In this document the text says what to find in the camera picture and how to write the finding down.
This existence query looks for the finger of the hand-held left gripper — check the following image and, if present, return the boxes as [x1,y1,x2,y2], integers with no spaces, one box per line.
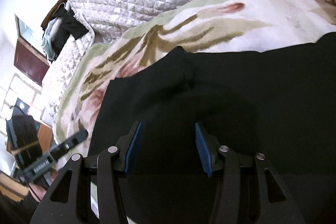
[56,129,89,156]

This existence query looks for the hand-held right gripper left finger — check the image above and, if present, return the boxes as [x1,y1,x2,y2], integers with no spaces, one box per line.
[30,120,143,224]

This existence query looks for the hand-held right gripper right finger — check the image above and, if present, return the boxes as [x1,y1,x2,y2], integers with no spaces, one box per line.
[194,122,306,224]

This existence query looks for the black pants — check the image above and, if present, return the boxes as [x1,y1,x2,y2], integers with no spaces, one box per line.
[88,31,336,224]

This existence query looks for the person's left hand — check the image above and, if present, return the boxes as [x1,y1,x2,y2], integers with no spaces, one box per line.
[29,182,51,201]

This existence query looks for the wooden stick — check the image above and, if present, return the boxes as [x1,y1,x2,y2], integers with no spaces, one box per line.
[11,139,40,156]

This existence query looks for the brown wooden cabinet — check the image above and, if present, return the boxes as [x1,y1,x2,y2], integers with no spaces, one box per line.
[37,125,55,151]

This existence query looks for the black cabinet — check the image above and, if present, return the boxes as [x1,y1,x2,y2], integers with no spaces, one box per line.
[5,97,44,170]

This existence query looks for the dark red cabinet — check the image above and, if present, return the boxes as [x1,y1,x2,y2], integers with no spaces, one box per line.
[14,37,51,87]

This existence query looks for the light blue garment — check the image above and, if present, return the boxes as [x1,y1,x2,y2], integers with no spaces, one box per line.
[40,21,58,62]

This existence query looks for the black garment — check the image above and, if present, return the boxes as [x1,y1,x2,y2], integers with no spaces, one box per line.
[53,7,89,54]

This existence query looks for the wood framed glass panel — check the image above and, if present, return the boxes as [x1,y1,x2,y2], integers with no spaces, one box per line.
[14,13,46,52]

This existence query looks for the floral fleece blanket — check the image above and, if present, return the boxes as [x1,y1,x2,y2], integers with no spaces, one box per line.
[52,0,336,151]

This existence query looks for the brown garment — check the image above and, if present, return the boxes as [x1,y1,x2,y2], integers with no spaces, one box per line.
[41,0,69,30]

